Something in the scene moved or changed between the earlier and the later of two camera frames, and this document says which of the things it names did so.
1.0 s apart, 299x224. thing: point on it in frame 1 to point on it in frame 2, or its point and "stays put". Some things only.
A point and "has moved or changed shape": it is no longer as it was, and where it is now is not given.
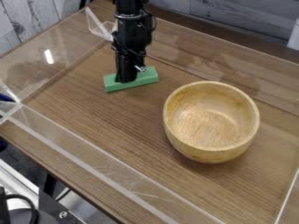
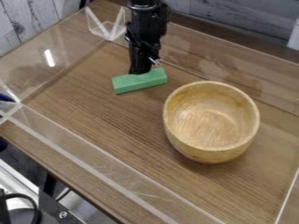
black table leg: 51,182 stays put
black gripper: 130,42 to 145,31
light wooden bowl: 211,118 stays put
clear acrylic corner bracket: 101,28 stays put
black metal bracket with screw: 51,206 stays put
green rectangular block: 146,77 has moved or changed shape
